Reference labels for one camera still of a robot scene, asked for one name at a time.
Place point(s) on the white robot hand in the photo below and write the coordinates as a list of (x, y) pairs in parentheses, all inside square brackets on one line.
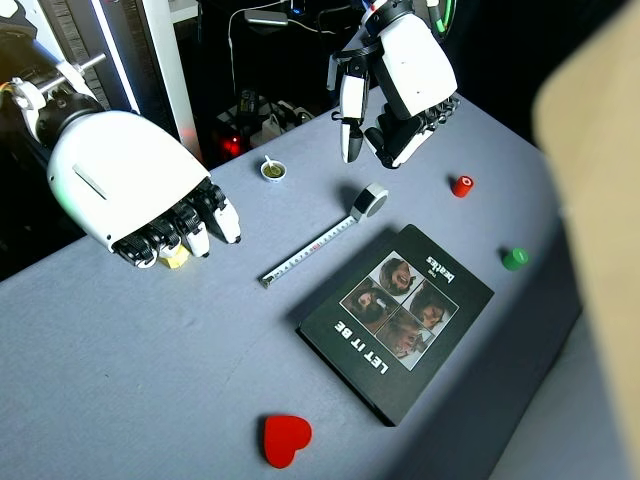
[(417, 65), (130, 165)]

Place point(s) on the grey tape measure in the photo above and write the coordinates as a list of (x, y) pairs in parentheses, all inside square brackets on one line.
[(371, 200)]

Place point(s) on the black Let It Be album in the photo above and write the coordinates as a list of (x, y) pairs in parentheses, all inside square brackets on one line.
[(400, 320)]

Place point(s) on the yellow block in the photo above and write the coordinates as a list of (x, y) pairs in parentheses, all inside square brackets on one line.
[(176, 260)]

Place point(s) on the white light strip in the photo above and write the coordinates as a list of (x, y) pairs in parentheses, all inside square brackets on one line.
[(112, 55)]

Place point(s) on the red cylinder block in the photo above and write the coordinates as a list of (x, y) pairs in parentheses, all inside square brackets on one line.
[(462, 186)]

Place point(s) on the small white spoon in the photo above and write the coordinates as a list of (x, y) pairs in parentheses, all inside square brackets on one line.
[(268, 161)]

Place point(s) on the small bowl with green contents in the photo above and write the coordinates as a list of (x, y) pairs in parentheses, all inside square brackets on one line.
[(273, 172)]

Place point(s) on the white power strip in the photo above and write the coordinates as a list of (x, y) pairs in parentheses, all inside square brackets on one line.
[(274, 125)]

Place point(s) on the flat grey device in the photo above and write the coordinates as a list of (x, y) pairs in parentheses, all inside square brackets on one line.
[(266, 17)]

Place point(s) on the blurred beige board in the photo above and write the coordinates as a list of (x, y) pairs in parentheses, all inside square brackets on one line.
[(595, 175)]

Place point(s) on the green cylinder block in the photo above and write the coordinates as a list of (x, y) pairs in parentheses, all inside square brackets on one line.
[(515, 259)]

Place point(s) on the red heart block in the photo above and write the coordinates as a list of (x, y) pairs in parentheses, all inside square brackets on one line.
[(285, 440)]

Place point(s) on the white upright post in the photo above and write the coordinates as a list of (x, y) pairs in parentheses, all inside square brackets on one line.
[(170, 75)]

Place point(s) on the dark ribbed rail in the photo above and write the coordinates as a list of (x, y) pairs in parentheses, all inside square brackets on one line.
[(65, 27)]

